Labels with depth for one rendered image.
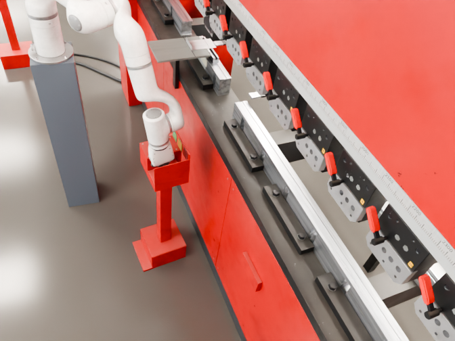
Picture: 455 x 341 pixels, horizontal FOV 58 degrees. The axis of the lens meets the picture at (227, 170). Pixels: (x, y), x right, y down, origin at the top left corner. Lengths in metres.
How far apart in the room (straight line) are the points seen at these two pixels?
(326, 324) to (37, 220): 1.83
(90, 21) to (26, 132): 1.78
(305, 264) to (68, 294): 1.35
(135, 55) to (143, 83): 0.10
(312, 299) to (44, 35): 1.48
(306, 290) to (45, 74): 1.42
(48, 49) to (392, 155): 1.49
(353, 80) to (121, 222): 1.80
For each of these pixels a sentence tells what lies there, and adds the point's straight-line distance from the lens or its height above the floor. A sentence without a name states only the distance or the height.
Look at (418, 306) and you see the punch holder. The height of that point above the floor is 1.19.
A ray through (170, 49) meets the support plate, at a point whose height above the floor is 1.00.
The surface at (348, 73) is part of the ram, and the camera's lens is 1.11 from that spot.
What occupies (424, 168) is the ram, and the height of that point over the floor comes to 1.48.
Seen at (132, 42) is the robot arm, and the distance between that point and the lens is 1.46.
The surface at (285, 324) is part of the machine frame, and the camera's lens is 1.59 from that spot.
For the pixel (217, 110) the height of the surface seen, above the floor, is 0.88.
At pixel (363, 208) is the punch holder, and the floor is 1.24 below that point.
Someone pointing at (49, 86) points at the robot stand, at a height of 0.89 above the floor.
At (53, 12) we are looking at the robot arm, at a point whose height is 1.21.
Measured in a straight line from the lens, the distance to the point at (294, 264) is 1.43.
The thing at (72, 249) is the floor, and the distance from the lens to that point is 2.49.
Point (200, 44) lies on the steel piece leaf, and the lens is 2.12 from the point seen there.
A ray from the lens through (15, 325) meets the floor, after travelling 2.35.
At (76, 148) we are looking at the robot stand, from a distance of 2.31.
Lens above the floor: 2.07
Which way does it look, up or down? 47 degrees down
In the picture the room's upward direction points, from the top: 10 degrees clockwise
